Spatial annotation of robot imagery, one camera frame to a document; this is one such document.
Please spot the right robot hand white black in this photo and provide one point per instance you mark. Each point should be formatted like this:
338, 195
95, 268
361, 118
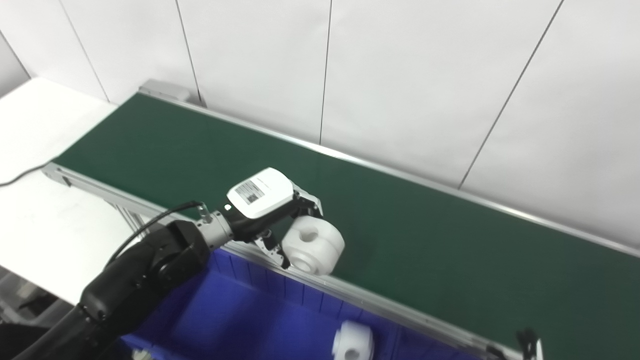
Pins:
531, 346

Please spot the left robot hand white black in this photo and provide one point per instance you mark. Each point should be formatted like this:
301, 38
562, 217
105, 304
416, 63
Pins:
262, 195

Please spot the white round plastic part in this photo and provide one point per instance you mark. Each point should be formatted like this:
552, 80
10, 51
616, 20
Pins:
315, 245

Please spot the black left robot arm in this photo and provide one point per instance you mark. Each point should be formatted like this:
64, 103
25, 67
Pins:
135, 280

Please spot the blue plastic bin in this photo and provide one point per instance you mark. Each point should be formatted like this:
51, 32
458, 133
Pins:
435, 350
250, 310

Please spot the aluminium conveyor support leg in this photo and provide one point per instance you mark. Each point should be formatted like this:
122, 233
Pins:
127, 215

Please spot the grey conveyor motor box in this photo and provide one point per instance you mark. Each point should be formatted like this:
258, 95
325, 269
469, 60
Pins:
165, 91

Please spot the white plastic part with hole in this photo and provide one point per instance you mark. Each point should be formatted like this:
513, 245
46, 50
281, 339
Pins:
352, 342

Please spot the green conveyor belt aluminium frame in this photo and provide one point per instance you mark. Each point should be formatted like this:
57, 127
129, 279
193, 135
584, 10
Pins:
430, 240

